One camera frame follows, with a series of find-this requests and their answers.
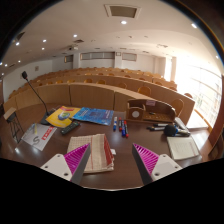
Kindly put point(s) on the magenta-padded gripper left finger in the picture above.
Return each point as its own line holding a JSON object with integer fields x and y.
{"x": 56, "y": 165}

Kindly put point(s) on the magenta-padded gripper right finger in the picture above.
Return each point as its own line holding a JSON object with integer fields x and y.
{"x": 163, "y": 166}

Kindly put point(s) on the beige checked towel red trim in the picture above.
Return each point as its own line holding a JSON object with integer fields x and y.
{"x": 100, "y": 150}

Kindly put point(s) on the white paper notepad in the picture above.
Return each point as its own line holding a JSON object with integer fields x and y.
{"x": 182, "y": 147}

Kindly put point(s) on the white and red magazine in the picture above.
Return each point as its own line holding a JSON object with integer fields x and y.
{"x": 36, "y": 138}

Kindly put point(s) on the black marker pen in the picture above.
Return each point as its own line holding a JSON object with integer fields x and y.
{"x": 160, "y": 124}
{"x": 155, "y": 128}

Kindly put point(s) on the black remote control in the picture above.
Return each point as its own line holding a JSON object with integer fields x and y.
{"x": 70, "y": 127}

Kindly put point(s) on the yellow booklet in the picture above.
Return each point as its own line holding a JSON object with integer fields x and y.
{"x": 56, "y": 121}

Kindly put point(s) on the black gooseneck desk microphone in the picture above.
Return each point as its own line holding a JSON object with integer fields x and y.
{"x": 46, "y": 120}

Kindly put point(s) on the wooden desk organizer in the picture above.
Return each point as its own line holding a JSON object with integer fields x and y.
{"x": 156, "y": 116}

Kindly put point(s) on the red marker pen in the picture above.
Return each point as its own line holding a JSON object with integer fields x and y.
{"x": 120, "y": 124}
{"x": 126, "y": 128}

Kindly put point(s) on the blue marker pen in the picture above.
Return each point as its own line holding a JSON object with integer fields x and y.
{"x": 123, "y": 130}
{"x": 115, "y": 123}

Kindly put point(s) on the blue booklet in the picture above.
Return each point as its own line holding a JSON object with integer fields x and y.
{"x": 93, "y": 115}

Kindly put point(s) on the wooden topped metal stool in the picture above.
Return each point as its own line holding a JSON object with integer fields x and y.
{"x": 9, "y": 113}

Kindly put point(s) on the rows of wooden auditorium seats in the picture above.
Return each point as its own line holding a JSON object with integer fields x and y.
{"x": 93, "y": 95}

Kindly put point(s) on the ceiling projector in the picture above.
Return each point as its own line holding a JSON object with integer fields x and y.
{"x": 73, "y": 47}

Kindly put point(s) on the ceiling air vent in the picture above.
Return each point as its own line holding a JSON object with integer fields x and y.
{"x": 20, "y": 36}
{"x": 122, "y": 11}

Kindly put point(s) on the recessed ceiling lights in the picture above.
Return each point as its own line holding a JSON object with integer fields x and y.
{"x": 123, "y": 22}

